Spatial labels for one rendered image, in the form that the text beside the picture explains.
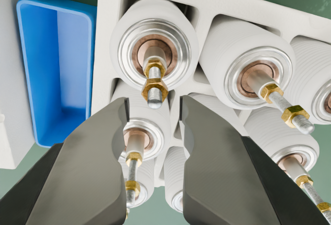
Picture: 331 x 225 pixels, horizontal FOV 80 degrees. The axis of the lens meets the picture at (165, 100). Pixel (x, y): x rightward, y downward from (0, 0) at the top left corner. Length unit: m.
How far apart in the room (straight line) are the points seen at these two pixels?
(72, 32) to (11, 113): 0.20
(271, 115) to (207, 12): 0.20
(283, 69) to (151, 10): 0.15
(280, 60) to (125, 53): 0.16
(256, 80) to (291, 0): 0.33
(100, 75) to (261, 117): 0.27
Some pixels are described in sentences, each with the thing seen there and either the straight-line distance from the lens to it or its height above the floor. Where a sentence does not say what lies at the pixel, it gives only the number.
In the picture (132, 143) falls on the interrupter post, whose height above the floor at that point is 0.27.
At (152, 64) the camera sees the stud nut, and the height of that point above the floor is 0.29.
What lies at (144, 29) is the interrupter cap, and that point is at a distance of 0.20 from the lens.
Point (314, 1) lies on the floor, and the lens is 0.56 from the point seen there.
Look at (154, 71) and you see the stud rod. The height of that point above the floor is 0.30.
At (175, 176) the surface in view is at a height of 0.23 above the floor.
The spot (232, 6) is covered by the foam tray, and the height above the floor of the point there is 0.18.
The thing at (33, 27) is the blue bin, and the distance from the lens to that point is 0.42.
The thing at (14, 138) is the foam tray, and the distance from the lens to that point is 0.47.
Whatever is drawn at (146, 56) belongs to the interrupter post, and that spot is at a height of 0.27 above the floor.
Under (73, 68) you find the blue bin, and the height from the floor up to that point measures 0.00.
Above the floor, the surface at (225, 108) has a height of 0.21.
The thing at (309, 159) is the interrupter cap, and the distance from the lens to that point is 0.38.
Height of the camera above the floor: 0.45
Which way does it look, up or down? 58 degrees down
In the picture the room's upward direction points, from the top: 175 degrees clockwise
